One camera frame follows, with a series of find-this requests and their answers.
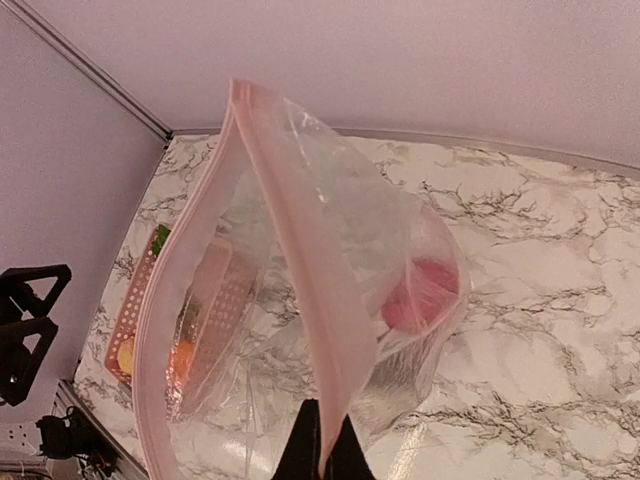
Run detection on orange tangerine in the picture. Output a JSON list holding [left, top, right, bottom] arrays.
[[167, 340, 195, 386]]

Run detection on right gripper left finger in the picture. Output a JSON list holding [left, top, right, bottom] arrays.
[[272, 399, 320, 480]]

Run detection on pink perforated plastic basket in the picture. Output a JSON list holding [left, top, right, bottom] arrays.
[[105, 227, 258, 396]]

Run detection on clear zip top bag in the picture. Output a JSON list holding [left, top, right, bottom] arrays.
[[133, 80, 471, 479]]

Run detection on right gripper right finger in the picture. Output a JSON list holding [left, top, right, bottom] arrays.
[[322, 416, 375, 480]]

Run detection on red strawberry fruit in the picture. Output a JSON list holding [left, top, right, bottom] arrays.
[[381, 258, 459, 334]]

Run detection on front aluminium rail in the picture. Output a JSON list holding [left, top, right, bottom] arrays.
[[0, 379, 151, 480]]

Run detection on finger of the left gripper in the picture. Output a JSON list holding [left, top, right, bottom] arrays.
[[1, 264, 71, 320], [1, 317, 58, 406]]

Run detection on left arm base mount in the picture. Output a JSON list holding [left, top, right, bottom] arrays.
[[35, 406, 119, 479]]

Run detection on left aluminium frame post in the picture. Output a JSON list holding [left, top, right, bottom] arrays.
[[1, 0, 174, 149]]

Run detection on green lettuce leaf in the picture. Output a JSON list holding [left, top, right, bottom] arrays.
[[150, 224, 171, 258]]

